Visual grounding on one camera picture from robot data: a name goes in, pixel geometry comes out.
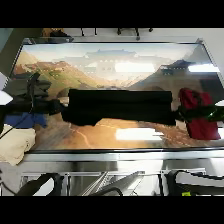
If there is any beige garment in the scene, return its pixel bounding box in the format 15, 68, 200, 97
0, 124, 37, 167

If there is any dark grey garment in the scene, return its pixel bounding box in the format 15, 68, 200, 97
3, 77, 53, 102

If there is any black cable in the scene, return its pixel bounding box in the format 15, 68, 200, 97
94, 186, 125, 197

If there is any red garment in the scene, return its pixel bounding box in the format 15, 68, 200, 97
178, 87, 222, 141

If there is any black shirt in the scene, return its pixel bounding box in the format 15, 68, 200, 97
61, 87, 178, 127

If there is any silver frame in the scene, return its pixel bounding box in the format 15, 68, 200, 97
0, 35, 224, 197

